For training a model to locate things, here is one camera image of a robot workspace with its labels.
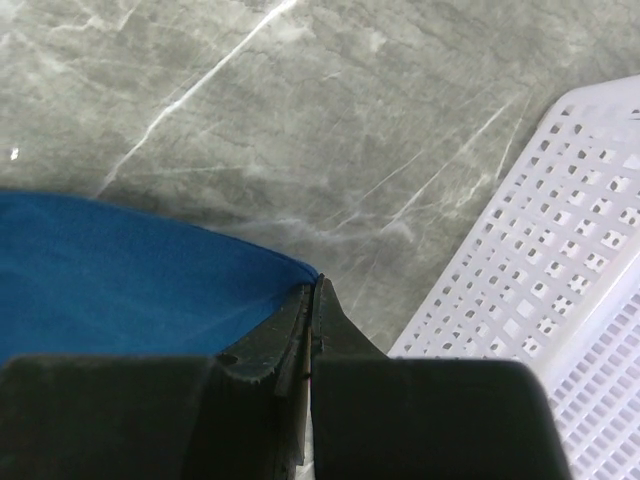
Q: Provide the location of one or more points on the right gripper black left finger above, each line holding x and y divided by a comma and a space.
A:
238, 414

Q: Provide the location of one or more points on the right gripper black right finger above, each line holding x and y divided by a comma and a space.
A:
375, 417

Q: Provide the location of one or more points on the blue cartoon print t-shirt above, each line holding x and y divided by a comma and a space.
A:
84, 277

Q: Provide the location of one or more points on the white plastic perforated basket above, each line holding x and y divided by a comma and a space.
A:
549, 276

